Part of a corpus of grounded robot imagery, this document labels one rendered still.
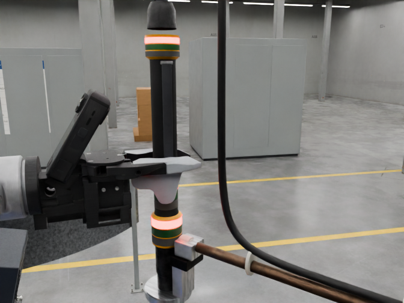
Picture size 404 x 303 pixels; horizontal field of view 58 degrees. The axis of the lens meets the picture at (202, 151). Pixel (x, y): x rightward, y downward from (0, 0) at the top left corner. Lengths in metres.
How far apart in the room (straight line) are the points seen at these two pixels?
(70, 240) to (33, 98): 4.36
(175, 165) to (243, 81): 6.38
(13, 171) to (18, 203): 0.04
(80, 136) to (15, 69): 6.29
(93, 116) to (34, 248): 2.15
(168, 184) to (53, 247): 2.15
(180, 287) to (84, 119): 0.26
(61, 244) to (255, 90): 5.09
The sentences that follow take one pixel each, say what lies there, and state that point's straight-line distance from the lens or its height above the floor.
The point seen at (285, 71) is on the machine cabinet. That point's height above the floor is 1.66.
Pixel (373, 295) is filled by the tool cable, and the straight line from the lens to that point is 0.42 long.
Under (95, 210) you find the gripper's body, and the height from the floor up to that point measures 1.61.
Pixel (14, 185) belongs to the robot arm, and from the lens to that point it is 0.45.
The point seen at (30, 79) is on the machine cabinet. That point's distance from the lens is 6.67.
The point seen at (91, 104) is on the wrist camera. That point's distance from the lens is 0.43.
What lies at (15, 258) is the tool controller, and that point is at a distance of 1.23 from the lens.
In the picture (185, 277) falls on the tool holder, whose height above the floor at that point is 1.50.
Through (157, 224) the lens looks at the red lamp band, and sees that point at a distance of 0.51.
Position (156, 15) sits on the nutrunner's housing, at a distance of 0.47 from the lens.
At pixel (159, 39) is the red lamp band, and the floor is 1.81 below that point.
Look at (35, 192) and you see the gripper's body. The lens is 0.45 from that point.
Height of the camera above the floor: 1.78
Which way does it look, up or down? 14 degrees down
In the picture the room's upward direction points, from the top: straight up
